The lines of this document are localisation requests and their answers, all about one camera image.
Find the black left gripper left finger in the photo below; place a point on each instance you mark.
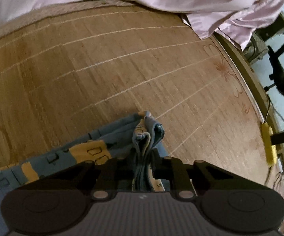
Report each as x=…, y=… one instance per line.
x=127, y=171

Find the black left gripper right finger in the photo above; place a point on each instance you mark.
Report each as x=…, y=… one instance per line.
x=172, y=170

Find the blue yellow patterned pants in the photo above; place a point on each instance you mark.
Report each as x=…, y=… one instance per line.
x=139, y=132

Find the yellow power strip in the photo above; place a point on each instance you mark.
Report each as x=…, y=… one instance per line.
x=270, y=149

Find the brown bamboo bed mat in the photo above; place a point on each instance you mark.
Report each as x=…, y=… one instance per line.
x=68, y=69

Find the wooden bed frame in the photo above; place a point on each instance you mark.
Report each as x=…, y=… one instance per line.
x=255, y=88

